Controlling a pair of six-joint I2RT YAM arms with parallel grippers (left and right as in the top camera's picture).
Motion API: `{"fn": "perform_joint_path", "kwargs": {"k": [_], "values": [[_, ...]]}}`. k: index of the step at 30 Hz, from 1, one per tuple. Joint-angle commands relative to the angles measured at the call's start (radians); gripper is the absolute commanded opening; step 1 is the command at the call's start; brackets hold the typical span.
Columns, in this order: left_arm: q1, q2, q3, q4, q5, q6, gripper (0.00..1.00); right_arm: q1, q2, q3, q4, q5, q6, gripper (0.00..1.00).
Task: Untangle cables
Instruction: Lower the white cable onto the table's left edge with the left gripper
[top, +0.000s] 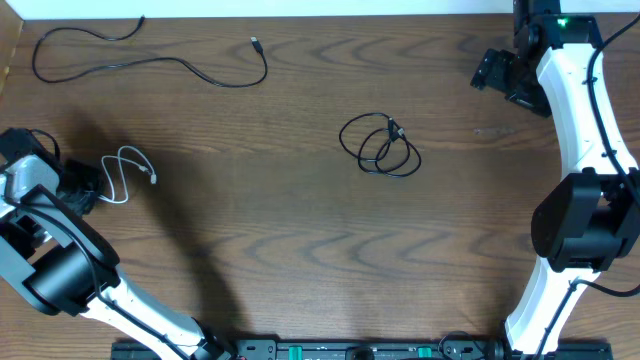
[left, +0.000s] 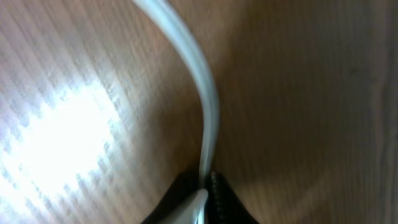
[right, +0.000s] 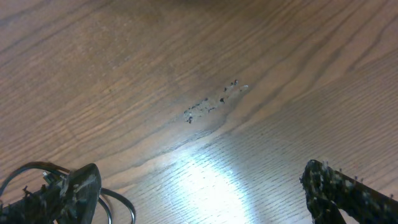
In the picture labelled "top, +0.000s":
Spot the white USB cable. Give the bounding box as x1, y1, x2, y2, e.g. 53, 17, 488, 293
97, 145, 158, 205

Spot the short black USB cable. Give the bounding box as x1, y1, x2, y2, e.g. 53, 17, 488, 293
338, 112, 423, 179

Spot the long black USB cable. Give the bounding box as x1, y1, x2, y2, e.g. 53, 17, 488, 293
31, 15, 269, 90

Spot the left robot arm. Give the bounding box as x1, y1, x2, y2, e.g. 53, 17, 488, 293
1, 128, 238, 359

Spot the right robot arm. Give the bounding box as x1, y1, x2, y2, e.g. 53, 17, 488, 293
471, 0, 639, 359

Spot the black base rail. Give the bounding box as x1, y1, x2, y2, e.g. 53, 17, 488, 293
110, 336, 614, 360

